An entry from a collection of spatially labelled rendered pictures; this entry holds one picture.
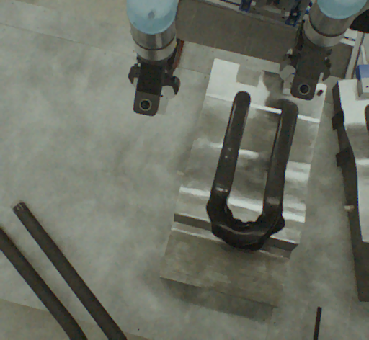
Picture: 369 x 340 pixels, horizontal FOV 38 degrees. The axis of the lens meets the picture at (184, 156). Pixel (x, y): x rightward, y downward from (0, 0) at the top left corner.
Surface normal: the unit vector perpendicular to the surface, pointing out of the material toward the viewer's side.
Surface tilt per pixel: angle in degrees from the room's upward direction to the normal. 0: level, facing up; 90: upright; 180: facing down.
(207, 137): 1
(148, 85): 31
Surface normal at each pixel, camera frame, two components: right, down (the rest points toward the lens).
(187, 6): 0.02, -0.25
